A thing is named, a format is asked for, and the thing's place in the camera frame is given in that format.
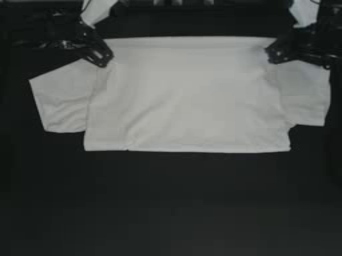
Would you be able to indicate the white t-shirt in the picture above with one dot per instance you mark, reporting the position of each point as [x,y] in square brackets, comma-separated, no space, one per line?
[188,96]

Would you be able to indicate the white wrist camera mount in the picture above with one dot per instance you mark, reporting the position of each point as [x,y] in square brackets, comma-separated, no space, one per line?
[304,11]
[101,11]

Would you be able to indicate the grey frame bracket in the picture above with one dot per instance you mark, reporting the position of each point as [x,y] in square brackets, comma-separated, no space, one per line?
[169,2]
[209,2]

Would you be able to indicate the black frame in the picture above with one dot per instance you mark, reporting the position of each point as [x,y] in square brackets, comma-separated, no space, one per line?
[201,10]

